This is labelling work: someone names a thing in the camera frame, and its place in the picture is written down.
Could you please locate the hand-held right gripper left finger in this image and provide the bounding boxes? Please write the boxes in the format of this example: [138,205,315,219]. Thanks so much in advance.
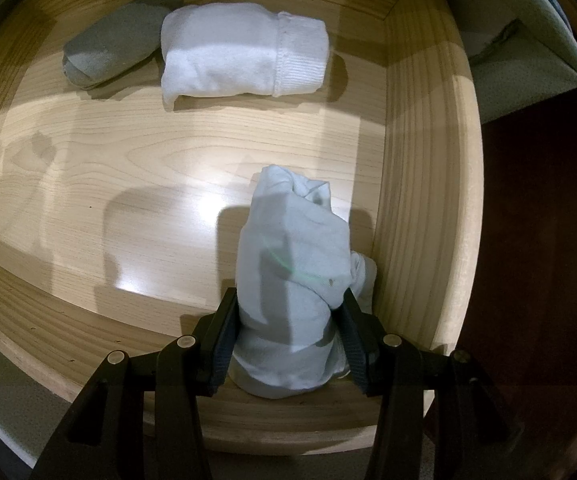
[31,287,242,480]

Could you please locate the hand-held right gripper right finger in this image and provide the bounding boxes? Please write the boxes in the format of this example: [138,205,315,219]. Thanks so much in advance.
[335,287,524,480]

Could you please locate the light blue underwear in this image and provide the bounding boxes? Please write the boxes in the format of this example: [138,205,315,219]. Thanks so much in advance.
[228,164,378,401]

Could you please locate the wooden drawer with grey front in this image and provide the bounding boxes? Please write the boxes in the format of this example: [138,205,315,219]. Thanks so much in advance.
[0,0,484,456]

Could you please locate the white socks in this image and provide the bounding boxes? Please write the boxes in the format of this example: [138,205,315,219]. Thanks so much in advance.
[161,2,330,108]

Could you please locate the grey folded cloth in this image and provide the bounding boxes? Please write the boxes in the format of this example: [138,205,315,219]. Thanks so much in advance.
[62,0,184,88]

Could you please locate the grey bedside cabinet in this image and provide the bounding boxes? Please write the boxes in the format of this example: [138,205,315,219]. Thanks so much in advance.
[433,0,577,123]

